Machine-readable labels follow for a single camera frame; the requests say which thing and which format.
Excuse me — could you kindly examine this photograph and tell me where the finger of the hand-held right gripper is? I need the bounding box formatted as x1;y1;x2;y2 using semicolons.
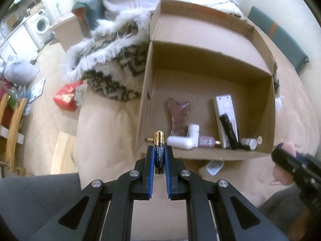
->
296;152;321;169
272;146;304;182

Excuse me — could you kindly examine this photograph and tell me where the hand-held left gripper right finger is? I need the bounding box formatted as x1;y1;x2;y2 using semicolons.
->
165;146;290;241

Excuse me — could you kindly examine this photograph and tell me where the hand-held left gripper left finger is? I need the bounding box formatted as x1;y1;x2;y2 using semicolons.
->
29;146;154;241

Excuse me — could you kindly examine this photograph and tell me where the pink soft puff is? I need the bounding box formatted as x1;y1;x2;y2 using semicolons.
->
273;142;297;186

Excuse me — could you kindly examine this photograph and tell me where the black and gold battery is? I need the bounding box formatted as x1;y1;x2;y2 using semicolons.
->
153;131;167;175

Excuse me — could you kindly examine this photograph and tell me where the small white labelled bottle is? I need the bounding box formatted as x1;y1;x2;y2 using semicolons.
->
240;137;258;151

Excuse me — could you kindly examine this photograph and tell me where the white plastic inhaler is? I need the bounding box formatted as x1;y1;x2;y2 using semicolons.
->
166;124;200;150

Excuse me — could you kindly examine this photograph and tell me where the pink patterned small bottle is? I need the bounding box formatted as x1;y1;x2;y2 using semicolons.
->
198;136;222;148

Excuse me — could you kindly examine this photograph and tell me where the pink translucent scraping comb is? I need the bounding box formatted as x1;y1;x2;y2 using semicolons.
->
166;99;192;137

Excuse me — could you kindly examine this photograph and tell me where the black cylinder tube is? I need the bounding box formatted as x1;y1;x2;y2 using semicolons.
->
219;113;240;150

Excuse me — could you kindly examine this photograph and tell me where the white remote control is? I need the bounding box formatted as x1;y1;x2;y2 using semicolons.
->
213;94;239;149

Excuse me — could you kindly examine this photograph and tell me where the brown cardboard box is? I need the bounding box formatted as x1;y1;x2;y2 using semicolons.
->
135;0;279;161

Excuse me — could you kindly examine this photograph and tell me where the person's right leg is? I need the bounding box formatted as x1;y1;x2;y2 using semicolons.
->
258;186;304;232

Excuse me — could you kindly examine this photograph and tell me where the person's leg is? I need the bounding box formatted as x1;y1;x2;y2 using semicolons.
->
0;172;84;241
258;186;304;232

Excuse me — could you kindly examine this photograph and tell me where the clear plastic piece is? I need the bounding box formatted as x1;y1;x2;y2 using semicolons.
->
206;160;224;175

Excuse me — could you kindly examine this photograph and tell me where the white crumpled tissue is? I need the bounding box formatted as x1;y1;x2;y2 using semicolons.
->
274;95;285;112

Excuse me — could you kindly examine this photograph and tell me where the beige bed cover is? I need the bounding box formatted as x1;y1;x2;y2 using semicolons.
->
76;0;321;241

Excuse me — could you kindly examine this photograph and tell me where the red tissue packet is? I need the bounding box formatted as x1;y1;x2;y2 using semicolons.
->
53;81;87;112

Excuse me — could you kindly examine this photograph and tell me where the fur-trimmed patterned blanket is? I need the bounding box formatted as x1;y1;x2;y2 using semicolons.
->
61;4;154;103

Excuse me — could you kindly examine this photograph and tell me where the teal cushion orange stripe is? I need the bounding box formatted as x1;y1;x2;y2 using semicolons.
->
247;6;309;75
71;0;107;39

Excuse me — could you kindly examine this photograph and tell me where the person's left leg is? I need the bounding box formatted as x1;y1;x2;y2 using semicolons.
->
0;172;84;241

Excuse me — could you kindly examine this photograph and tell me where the curved wooden piece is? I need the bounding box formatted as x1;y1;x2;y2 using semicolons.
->
10;165;34;178

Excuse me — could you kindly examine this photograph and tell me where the white flat scale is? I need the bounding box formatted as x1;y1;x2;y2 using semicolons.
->
28;78;46;103

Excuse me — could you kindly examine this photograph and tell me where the wooden chair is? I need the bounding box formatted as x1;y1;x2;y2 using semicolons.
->
0;92;27;177

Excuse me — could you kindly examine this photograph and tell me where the beige wooden board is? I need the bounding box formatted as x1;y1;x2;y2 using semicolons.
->
47;13;87;53

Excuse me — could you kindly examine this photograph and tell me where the grey plastic bag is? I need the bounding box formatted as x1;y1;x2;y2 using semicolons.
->
2;55;40;87

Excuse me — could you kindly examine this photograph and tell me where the white washing machine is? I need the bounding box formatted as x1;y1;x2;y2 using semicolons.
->
23;8;55;51

